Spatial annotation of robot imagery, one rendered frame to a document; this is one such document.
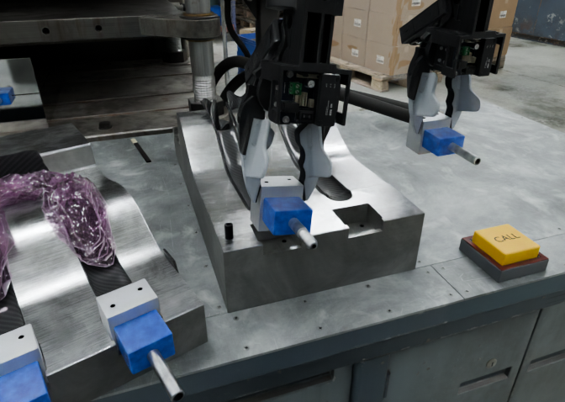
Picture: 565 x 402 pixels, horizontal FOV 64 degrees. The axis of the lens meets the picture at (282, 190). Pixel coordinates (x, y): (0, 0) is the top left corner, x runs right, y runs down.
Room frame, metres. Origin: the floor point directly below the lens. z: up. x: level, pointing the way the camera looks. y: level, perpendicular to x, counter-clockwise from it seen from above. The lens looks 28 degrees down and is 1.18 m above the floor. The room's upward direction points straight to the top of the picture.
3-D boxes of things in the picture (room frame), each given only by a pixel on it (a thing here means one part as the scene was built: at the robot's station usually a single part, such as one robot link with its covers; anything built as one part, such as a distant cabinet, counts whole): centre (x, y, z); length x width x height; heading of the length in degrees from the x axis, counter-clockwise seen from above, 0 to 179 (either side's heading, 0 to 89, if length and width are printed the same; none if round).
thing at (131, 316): (0.30, 0.13, 0.86); 0.13 x 0.05 x 0.05; 36
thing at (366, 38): (4.82, -0.97, 0.47); 1.22 x 0.80 x 0.94; 28
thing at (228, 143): (0.66, 0.03, 0.92); 0.35 x 0.16 x 0.09; 19
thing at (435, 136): (0.61, -0.24, 0.93); 0.13 x 0.05 x 0.05; 19
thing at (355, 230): (0.48, -0.09, 0.87); 0.05 x 0.05 x 0.04; 19
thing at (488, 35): (0.63, -0.24, 1.09); 0.09 x 0.08 x 0.12; 19
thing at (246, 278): (0.68, 0.02, 0.87); 0.50 x 0.26 x 0.14; 19
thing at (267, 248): (0.45, 0.01, 0.87); 0.05 x 0.05 x 0.04; 19
